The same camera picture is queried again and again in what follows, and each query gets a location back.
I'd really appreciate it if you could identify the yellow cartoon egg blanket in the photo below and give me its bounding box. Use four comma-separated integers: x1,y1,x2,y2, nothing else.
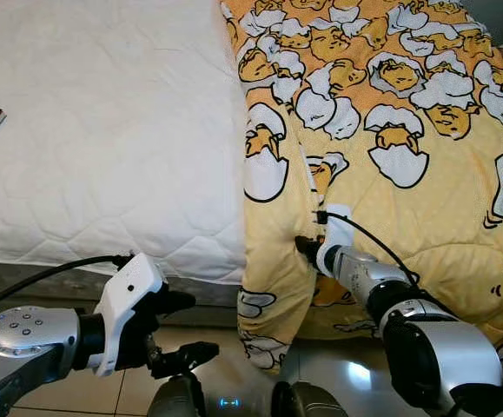
219,0,503,370

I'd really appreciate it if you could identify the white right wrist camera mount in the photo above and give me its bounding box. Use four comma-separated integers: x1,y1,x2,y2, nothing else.
316,204,356,277

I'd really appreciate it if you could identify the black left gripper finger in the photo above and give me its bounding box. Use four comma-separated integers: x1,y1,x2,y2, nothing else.
149,341,221,380
154,289,197,315

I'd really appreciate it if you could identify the dark robot leg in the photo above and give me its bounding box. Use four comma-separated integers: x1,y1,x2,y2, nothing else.
147,374,208,417
271,380,349,417

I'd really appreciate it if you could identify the dark robot left leg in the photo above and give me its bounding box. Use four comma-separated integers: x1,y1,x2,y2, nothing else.
147,374,208,417

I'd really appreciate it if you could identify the dark robot right leg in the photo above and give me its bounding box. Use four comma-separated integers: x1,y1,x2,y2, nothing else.
271,380,349,417

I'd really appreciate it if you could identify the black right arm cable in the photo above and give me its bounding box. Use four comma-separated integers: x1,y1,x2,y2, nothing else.
314,208,426,301

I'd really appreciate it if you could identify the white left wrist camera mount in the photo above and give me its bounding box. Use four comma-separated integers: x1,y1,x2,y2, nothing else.
93,254,167,377

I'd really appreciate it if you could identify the white quilted mattress pad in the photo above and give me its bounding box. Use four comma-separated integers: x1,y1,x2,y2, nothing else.
0,0,252,283

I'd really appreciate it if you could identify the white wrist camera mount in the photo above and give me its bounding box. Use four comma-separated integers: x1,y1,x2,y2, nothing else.
316,204,356,277
93,254,167,377

